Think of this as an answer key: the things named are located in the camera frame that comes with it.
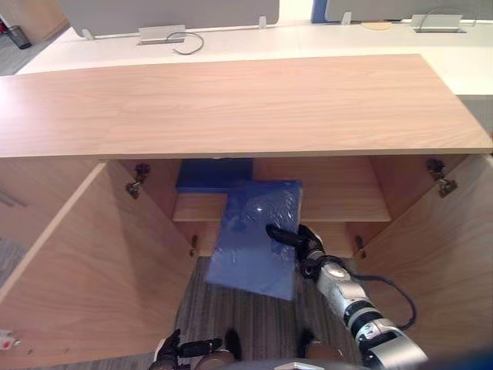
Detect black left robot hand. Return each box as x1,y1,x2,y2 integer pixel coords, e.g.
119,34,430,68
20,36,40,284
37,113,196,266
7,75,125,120
153,328,224,370

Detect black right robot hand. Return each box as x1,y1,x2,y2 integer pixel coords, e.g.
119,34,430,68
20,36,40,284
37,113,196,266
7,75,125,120
266,224,327,272

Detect translucent blue plastic folder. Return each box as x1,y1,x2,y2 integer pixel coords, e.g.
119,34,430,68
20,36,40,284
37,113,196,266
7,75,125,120
206,179,304,301

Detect wooden cabinet door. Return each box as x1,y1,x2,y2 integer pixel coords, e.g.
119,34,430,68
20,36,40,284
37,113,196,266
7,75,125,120
353,153,493,369
0,161,198,369

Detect light wooden office cabinet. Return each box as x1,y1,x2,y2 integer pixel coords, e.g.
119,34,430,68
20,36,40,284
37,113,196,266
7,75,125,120
0,53,493,370

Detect white office desk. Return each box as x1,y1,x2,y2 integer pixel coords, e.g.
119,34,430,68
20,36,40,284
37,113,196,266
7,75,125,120
15,18,493,96

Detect dark blue file box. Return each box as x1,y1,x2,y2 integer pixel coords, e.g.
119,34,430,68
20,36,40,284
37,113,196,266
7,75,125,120
175,158,256,194

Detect grey robot torso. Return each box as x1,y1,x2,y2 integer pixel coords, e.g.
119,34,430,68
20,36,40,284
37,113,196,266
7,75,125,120
226,358,367,370

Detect white red small device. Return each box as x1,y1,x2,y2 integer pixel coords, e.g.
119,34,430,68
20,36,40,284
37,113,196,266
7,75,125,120
0,329,21,352

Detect blue partition panel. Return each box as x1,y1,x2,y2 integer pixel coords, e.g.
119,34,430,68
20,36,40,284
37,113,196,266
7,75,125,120
310,0,327,25

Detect grey desk partition panel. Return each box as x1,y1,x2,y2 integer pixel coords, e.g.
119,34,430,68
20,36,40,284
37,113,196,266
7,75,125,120
57,0,280,39
324,0,493,22

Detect black mesh waste bin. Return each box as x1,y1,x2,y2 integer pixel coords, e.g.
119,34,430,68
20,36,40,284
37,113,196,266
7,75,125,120
5,25,32,50

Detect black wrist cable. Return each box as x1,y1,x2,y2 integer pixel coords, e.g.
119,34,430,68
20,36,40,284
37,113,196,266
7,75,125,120
348,272,418,331

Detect grey desk cable box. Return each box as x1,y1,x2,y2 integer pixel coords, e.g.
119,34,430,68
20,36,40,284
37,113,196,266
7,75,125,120
409,14,467,35
136,24,186,46

